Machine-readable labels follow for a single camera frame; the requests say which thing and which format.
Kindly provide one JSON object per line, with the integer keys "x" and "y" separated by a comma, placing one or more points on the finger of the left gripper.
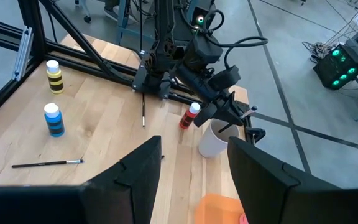
{"x": 205, "y": 115}
{"x": 230, "y": 112}

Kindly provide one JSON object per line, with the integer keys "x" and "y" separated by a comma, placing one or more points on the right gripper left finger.
{"x": 120, "y": 193}

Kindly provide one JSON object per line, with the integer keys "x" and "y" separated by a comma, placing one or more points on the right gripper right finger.
{"x": 275, "y": 193}

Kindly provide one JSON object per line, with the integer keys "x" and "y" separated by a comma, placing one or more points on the small red paint bottle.
{"x": 187, "y": 118}

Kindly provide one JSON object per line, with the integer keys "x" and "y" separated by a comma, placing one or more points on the black paintbrush silver ferrule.
{"x": 249, "y": 112}
{"x": 143, "y": 107}
{"x": 42, "y": 164}

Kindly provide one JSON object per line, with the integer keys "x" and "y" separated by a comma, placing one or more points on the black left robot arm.
{"x": 165, "y": 46}

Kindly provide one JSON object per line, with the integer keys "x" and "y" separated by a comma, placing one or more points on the small blue paint bottle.
{"x": 54, "y": 121}

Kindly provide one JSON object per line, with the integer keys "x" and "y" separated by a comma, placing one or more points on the small yellow paint bottle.
{"x": 55, "y": 79}

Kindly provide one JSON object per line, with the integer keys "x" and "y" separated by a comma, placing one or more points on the white paper cup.
{"x": 211, "y": 143}

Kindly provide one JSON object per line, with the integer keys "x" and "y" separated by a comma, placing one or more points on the orange translucent plastic tray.
{"x": 217, "y": 208}

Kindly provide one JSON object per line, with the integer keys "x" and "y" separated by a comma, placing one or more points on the black computer green lights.
{"x": 337, "y": 70}

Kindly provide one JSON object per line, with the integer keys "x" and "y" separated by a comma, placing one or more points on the grey office chair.
{"x": 87, "y": 18}

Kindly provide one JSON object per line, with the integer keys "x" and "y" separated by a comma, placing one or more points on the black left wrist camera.
{"x": 225, "y": 77}

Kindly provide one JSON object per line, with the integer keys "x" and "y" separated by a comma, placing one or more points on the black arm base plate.
{"x": 141, "y": 82}

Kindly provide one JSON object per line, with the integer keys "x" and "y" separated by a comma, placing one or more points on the black aluminium rig frame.
{"x": 31, "y": 25}

